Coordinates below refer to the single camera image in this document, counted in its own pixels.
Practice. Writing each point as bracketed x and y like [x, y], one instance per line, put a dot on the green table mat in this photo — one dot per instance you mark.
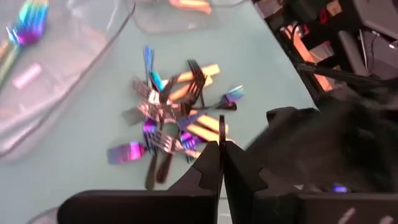
[93, 186]

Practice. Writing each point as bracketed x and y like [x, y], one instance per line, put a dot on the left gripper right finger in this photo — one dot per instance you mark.
[280, 208]

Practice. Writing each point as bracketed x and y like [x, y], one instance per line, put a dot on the iridescent rainbow fork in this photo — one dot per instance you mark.
[148, 62]
[231, 95]
[188, 141]
[29, 28]
[127, 152]

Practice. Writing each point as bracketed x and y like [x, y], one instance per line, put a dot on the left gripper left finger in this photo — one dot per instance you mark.
[140, 207]

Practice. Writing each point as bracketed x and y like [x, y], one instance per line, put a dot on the silver fork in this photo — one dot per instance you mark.
[189, 4]

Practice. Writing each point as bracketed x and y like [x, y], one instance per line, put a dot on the black metal fork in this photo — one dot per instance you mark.
[163, 172]
[196, 81]
[151, 174]

